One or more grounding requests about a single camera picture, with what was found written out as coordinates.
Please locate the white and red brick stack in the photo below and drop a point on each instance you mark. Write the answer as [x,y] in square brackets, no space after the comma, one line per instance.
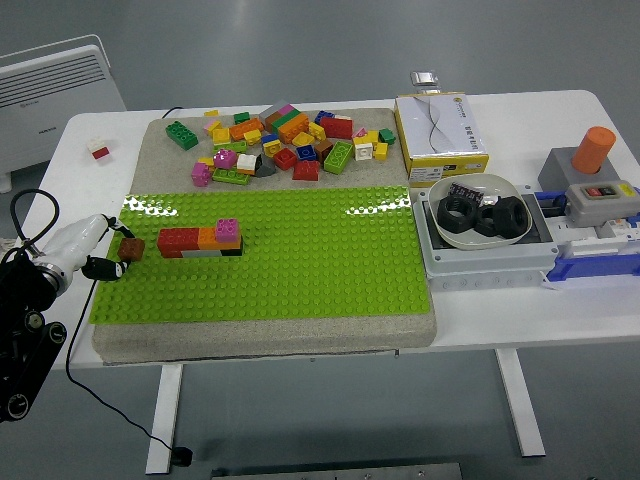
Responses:
[99,148]

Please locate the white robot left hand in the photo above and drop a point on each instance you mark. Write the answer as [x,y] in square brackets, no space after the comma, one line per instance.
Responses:
[75,240]

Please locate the small pink brick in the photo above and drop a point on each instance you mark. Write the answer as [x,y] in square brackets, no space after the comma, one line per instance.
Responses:
[287,109]

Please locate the grey sloped brick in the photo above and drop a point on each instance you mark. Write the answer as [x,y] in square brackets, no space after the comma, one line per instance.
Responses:
[266,169]

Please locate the large grey brick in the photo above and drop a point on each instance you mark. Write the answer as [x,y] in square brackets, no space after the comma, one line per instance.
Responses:
[271,110]

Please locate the tall brown brick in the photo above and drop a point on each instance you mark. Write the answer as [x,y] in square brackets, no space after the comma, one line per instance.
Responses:
[271,121]

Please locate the dark green long brick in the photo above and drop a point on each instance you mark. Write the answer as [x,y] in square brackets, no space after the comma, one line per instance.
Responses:
[181,135]

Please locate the large red brick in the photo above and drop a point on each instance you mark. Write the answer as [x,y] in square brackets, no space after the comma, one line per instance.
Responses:
[336,128]

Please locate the green baseplate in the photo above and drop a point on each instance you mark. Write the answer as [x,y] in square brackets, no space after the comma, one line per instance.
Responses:
[300,260]

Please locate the grey-brown mat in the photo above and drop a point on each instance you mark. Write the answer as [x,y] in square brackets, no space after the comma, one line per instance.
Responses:
[160,165]

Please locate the blue square brick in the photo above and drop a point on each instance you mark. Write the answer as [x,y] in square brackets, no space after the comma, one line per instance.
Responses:
[306,152]

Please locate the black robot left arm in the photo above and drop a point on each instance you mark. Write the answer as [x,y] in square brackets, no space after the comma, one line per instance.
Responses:
[25,340]

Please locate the dark green square brick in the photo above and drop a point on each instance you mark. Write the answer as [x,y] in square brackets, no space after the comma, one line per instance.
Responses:
[387,136]

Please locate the lime long brick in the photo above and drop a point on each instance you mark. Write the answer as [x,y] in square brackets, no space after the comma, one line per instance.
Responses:
[338,157]
[230,176]

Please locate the small green brick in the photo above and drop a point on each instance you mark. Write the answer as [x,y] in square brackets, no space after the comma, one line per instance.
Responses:
[241,118]

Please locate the flat lime brick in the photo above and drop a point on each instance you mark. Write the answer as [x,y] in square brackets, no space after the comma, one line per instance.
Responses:
[235,147]

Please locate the small silver packet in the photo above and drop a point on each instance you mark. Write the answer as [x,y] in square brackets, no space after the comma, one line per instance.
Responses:
[424,78]

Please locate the orange assembly brick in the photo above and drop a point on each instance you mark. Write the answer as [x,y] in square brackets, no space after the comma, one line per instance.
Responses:
[206,237]

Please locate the yellow and white cardboard box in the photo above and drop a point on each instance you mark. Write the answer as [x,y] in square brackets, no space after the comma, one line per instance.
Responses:
[440,130]

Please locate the pink square brick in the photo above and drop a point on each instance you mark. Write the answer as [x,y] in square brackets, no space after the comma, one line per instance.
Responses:
[201,175]

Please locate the orange cylinder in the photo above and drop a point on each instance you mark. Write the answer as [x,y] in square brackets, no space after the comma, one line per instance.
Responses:
[592,150]

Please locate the red sloped brick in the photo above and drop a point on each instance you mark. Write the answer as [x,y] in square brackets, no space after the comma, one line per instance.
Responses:
[306,171]

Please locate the blue and white rail device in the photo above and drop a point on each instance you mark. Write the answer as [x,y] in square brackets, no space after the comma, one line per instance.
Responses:
[590,260]

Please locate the white bowl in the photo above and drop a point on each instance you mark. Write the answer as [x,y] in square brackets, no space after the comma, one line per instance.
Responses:
[500,185]

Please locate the yellow square brick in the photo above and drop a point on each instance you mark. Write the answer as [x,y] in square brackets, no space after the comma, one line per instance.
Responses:
[220,135]
[252,137]
[316,131]
[272,149]

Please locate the pink assembly brick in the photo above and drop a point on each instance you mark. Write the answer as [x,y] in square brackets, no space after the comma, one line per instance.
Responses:
[227,230]

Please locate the large black nut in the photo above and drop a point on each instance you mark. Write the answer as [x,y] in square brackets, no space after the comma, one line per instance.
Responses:
[447,215]
[502,222]

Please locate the large orange brick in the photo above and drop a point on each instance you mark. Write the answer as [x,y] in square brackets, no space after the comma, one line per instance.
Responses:
[294,130]

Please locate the white panel heater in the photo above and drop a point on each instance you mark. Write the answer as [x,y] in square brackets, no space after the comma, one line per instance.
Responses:
[45,115]

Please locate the long red assembly brick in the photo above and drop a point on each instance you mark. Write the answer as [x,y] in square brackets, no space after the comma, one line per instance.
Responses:
[175,242]

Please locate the red square brick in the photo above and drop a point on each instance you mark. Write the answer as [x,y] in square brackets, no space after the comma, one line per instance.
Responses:
[285,159]

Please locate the grey block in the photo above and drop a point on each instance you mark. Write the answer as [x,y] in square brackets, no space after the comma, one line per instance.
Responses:
[557,167]

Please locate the pink sloped brick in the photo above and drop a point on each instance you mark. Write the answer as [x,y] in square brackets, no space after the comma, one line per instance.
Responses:
[359,133]

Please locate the yellow long brick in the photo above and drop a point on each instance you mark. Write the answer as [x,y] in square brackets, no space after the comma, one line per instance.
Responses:
[371,136]

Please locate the purple circuit board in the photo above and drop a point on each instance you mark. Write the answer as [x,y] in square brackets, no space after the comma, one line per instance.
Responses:
[465,191]

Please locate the grey junction box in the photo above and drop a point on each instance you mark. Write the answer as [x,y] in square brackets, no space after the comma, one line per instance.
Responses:
[480,265]

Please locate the white square brick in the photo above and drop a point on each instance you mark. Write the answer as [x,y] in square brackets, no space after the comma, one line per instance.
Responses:
[363,152]

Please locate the small black nut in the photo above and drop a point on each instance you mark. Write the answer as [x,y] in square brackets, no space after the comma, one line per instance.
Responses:
[482,225]

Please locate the black assembly brick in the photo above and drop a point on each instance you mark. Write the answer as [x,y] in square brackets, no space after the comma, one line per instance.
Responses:
[234,250]

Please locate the white table leg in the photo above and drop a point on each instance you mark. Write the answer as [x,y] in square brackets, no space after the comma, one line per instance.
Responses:
[162,420]
[520,405]

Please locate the pale pink brick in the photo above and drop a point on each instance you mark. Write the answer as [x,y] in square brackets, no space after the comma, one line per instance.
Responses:
[211,126]

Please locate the long orange brick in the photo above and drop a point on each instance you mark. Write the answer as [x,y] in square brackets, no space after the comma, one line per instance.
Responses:
[245,129]

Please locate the brown toy brick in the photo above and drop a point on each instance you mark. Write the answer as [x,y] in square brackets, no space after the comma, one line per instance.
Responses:
[131,249]

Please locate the brown square brick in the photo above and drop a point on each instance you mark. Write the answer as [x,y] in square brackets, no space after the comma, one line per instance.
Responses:
[324,149]

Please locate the small flat yellow brick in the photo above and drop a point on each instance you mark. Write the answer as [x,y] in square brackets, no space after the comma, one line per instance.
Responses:
[211,113]

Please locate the flat grey assembly brick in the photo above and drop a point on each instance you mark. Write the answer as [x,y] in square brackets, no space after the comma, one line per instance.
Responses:
[200,253]

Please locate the grey push-button switch box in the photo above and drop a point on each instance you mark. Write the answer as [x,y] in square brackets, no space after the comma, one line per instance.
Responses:
[595,207]

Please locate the magenta square brick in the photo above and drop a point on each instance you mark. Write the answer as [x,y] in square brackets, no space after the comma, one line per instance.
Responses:
[225,159]

